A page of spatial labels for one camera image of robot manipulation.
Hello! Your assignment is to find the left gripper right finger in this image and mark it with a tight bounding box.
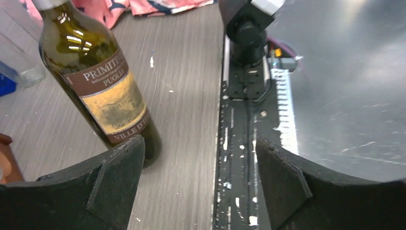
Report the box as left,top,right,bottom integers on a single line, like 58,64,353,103
256,138,406,230

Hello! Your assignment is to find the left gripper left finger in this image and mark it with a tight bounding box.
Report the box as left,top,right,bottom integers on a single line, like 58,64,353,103
0,135,145,230

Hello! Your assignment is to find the brown wooden wine rack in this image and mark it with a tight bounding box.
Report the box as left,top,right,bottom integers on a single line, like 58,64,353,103
0,134,24,184

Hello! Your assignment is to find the dark green wine bottle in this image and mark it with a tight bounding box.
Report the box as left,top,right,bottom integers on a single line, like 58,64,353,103
33,0,161,167

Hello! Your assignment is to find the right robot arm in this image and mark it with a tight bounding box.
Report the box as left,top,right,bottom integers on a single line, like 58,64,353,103
218,0,285,66

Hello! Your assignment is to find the blue clear square bottle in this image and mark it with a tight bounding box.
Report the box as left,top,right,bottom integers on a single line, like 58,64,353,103
0,74,17,97

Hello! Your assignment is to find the clear slim glass bottle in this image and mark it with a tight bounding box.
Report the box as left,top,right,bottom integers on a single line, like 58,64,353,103
0,9,46,88

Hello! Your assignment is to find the pink shark print cloth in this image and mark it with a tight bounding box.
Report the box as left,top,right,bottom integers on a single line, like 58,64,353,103
19,0,219,30

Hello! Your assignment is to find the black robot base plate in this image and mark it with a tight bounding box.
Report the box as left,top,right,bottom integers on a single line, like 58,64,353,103
212,37,290,230

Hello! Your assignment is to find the white slotted cable duct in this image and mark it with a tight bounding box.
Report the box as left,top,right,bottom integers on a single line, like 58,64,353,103
271,69,299,155

